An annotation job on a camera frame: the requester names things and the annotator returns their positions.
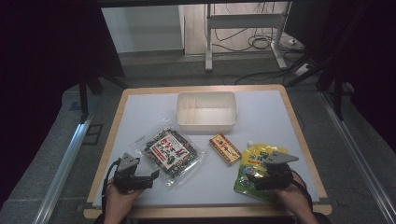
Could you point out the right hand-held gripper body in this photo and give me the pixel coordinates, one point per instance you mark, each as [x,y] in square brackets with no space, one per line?
[277,175]

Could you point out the black metal stand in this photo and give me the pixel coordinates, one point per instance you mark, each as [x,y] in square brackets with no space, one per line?
[337,93]
[83,93]

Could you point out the yellow red small box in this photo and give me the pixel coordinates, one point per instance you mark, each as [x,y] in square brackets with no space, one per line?
[224,149]

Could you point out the white plastic bin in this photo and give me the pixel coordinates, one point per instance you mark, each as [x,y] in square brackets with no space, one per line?
[205,115]

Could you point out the person's left hand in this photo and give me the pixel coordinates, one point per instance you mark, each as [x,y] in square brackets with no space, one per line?
[120,200]

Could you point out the person's leg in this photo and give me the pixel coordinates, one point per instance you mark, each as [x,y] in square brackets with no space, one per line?
[323,218]
[99,220]

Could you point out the white metal desk frame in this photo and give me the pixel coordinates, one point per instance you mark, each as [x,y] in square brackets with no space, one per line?
[243,21]

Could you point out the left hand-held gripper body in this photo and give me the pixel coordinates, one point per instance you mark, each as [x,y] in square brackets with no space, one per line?
[127,174]

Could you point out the white table mat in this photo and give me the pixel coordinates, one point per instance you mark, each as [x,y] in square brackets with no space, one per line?
[264,118]

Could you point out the yellow green spout pouch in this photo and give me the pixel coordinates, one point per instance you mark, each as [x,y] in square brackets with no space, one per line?
[249,168]

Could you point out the aluminium floor rail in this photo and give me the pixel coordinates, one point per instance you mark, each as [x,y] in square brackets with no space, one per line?
[358,155]
[62,174]

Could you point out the black curtain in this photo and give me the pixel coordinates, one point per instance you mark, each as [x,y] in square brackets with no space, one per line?
[46,62]
[367,62]

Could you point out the person's right leg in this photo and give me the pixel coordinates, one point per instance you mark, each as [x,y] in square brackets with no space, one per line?
[323,218]

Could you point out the person's right hand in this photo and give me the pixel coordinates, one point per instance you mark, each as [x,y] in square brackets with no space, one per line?
[291,196]

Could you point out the white power strip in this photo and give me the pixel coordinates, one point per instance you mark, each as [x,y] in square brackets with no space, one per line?
[302,70]

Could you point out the clear seaweed snack bag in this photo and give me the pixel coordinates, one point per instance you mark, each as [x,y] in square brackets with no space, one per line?
[171,152]

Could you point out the person's left leg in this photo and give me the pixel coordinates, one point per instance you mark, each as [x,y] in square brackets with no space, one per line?
[99,220]

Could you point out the white wall panel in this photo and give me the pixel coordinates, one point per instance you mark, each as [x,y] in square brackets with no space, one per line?
[143,28]

